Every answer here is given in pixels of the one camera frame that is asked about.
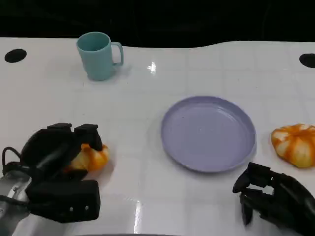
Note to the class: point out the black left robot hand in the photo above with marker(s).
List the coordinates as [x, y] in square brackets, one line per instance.
[49, 147]

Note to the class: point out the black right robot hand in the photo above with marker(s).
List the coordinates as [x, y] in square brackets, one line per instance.
[290, 201]

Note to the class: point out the orange and white bread roll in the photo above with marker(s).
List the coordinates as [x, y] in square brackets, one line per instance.
[96, 159]
[295, 147]

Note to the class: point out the black table grommet hole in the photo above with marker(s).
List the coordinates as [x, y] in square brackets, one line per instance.
[308, 60]
[15, 55]

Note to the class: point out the pale green mug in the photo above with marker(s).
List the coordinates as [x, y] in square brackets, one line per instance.
[97, 61]

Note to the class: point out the lilac plate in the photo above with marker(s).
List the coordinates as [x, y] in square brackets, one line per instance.
[206, 134]

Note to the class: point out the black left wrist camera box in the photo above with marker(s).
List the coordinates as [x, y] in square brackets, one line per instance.
[64, 201]

